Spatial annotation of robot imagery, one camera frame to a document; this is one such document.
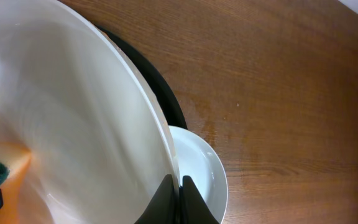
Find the round black tray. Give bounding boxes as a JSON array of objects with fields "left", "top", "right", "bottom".
[{"left": 96, "top": 26, "right": 188, "bottom": 129}]

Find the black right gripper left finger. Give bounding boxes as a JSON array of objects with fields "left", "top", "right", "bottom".
[{"left": 135, "top": 174, "right": 177, "bottom": 224}]

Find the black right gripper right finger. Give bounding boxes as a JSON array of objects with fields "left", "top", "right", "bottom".
[{"left": 180, "top": 175, "right": 219, "bottom": 224}]

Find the white plate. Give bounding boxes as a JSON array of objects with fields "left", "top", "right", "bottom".
[
  {"left": 0, "top": 1, "right": 178, "bottom": 223},
  {"left": 169, "top": 126, "right": 228, "bottom": 223}
]

